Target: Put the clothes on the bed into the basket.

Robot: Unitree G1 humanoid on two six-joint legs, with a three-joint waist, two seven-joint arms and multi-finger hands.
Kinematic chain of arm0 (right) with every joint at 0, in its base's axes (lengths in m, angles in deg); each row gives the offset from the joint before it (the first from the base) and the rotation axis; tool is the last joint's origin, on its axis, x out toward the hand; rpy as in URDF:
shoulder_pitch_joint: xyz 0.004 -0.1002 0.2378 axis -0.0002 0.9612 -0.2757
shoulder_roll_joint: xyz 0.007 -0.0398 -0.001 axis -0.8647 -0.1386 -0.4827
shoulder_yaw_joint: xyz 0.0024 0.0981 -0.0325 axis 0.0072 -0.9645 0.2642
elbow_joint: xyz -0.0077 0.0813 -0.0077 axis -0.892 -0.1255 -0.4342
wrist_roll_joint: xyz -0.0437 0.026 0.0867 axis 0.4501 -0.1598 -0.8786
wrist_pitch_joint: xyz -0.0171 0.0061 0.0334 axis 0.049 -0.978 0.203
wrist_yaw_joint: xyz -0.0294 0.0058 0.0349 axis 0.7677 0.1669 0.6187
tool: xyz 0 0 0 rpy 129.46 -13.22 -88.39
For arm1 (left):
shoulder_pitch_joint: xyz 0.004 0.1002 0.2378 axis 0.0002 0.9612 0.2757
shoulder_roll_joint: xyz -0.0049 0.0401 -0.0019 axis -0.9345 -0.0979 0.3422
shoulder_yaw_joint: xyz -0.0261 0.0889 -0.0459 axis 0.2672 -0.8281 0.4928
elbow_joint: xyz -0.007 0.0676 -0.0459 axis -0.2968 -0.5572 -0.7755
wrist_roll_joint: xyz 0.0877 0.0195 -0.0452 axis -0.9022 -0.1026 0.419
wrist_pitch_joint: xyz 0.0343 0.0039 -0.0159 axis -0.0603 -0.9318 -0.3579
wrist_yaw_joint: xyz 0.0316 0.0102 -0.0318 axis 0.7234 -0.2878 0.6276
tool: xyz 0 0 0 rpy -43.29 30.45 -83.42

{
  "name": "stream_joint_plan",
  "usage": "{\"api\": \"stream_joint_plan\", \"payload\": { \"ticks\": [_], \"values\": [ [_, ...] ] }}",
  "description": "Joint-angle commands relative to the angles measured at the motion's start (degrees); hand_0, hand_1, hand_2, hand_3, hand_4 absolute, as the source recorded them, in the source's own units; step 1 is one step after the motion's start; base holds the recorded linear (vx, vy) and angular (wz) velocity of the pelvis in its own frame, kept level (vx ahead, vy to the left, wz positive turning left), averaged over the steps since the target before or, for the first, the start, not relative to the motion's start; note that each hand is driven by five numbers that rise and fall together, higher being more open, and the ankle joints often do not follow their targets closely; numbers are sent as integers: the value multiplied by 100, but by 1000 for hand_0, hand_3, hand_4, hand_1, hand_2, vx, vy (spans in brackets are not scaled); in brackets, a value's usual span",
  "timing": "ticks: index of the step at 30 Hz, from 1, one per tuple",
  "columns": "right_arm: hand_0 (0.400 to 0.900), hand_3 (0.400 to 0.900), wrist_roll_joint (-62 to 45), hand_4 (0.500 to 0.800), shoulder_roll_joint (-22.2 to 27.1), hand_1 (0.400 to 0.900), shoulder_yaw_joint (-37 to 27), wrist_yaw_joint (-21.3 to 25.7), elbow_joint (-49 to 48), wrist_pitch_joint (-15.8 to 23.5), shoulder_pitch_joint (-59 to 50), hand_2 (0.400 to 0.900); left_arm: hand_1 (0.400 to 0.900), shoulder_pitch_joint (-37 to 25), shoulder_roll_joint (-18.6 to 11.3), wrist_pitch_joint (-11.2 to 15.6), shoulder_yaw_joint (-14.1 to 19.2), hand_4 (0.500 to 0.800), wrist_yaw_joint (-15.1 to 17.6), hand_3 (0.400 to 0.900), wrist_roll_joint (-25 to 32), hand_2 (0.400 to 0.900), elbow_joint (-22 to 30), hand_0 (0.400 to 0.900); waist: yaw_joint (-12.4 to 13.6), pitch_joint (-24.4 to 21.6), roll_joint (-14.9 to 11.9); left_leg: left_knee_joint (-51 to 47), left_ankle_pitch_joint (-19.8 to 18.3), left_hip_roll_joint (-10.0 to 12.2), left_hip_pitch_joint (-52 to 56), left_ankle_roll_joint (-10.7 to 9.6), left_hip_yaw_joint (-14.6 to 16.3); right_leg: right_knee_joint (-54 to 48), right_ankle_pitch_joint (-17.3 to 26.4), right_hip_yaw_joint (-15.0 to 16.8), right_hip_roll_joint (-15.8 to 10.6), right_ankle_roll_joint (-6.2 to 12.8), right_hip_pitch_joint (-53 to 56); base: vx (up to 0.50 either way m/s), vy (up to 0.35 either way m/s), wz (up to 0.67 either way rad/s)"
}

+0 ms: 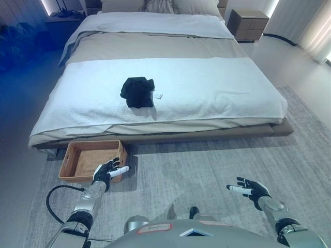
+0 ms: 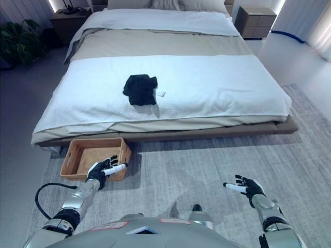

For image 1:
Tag grey robot torso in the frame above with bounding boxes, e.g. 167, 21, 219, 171
102, 219, 287, 248

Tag bed with white blanket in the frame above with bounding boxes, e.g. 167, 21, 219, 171
27, 31, 275, 150

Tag black crumpled garment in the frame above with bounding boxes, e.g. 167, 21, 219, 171
119, 76, 156, 109

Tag brown wooden nightstand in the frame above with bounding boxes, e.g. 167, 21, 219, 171
227, 9, 270, 43

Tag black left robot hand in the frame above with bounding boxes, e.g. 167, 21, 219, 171
92, 157, 132, 192

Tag silver left robot leg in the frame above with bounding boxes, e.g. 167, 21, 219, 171
124, 215, 150, 234

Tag white wall light strip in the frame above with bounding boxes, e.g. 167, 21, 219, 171
40, 0, 52, 17

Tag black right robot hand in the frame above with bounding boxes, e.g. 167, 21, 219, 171
226, 177, 273, 211

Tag white curtain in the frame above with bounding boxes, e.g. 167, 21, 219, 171
263, 0, 331, 64

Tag brown wicker basket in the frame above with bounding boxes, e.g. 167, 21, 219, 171
58, 139, 129, 184

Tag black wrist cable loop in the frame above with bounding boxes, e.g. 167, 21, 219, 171
46, 184, 84, 226

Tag beige pillow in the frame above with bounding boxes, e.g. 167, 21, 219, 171
100, 0, 146, 13
172, 0, 221, 18

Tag black cables on nightstand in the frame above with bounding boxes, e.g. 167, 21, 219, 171
55, 0, 79, 18

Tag black floor cable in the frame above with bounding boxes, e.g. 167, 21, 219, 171
263, 32, 298, 48

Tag dark nightstand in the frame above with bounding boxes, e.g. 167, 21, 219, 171
44, 11, 84, 36

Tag brown bed frame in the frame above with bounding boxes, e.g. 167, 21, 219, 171
33, 116, 294, 156

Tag dark bags pile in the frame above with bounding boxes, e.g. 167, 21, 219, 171
0, 21, 62, 72

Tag silver robot leg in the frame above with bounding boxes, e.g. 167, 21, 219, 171
124, 215, 150, 234
196, 212, 218, 223

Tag silver right robot leg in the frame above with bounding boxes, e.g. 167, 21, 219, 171
196, 212, 218, 223

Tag white folded bed sheet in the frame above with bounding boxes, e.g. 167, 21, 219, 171
57, 11, 235, 68

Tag red-bordered white label sticker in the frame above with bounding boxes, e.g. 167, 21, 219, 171
137, 223, 173, 235

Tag grey woven rug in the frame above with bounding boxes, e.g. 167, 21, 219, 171
22, 86, 331, 248

